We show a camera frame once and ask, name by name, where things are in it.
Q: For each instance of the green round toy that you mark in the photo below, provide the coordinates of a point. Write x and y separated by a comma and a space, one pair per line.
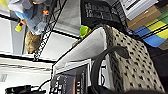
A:
84, 30

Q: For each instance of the brown cardboard box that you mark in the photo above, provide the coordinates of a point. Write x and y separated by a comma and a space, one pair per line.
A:
145, 18

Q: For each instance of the brown plush toy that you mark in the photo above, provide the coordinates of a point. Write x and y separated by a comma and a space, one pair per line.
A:
32, 41

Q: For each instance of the small white box stack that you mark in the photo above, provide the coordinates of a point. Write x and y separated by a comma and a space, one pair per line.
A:
136, 6

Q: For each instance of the grey plush toy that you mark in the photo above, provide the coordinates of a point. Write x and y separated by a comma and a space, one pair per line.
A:
38, 24

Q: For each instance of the yellow black white plush toy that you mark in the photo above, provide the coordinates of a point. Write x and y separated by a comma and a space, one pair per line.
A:
2, 3

